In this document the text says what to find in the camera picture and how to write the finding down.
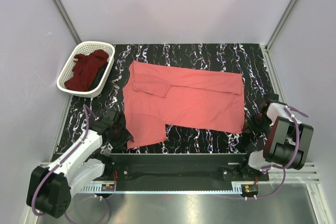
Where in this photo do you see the grey slotted cable duct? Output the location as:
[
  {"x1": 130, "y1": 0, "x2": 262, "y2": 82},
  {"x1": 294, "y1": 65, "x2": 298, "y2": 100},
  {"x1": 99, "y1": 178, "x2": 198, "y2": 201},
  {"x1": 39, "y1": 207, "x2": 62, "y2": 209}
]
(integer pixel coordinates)
[{"x1": 80, "y1": 183, "x2": 115, "y2": 194}]

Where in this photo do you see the dark red t shirt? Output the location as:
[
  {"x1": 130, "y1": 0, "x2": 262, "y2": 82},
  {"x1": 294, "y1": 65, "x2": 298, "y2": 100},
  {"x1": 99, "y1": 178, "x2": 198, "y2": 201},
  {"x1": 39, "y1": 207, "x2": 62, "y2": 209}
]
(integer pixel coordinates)
[{"x1": 65, "y1": 49, "x2": 109, "y2": 92}]

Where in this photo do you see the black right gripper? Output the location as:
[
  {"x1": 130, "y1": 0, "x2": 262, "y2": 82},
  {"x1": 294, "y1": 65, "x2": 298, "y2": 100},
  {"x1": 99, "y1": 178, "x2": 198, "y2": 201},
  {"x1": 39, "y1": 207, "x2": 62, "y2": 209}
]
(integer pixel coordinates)
[{"x1": 241, "y1": 113, "x2": 271, "y2": 135}]

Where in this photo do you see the pink t shirt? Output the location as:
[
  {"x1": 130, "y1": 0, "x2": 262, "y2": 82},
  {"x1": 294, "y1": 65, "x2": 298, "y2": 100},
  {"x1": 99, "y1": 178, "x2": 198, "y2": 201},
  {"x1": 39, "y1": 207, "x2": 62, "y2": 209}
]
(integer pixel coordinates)
[{"x1": 122, "y1": 61, "x2": 245, "y2": 148}]

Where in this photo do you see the black garment in basket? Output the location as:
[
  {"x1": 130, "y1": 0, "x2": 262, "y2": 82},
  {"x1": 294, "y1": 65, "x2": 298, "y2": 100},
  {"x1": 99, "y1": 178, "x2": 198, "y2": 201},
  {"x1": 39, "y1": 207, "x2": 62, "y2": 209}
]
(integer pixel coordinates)
[{"x1": 89, "y1": 62, "x2": 108, "y2": 91}]

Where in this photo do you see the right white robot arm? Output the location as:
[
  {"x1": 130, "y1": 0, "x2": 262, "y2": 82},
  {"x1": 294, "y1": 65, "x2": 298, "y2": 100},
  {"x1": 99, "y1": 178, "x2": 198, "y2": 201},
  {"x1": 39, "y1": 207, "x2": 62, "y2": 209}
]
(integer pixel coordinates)
[{"x1": 238, "y1": 93, "x2": 313, "y2": 180}]

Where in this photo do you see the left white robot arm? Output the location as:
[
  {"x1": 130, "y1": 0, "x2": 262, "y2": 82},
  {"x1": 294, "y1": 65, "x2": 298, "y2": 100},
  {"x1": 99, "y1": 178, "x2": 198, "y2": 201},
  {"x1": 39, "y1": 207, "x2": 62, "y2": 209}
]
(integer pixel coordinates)
[{"x1": 26, "y1": 107, "x2": 133, "y2": 218}]

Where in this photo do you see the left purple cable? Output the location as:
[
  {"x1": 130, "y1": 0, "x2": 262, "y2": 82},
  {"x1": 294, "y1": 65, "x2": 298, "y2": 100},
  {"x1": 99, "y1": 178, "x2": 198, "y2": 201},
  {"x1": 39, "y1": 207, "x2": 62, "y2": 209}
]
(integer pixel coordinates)
[{"x1": 30, "y1": 104, "x2": 111, "y2": 223}]

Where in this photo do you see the white plastic laundry basket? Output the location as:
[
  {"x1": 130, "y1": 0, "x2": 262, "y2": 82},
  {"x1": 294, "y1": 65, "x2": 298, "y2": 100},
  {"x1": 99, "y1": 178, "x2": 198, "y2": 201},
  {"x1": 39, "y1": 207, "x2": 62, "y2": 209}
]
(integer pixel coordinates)
[{"x1": 57, "y1": 41, "x2": 115, "y2": 98}]

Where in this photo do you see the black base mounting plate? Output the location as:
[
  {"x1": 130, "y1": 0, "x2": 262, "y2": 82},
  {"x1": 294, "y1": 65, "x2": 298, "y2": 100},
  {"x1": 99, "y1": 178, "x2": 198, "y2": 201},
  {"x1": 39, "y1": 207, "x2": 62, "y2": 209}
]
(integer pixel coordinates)
[{"x1": 98, "y1": 154, "x2": 269, "y2": 193}]

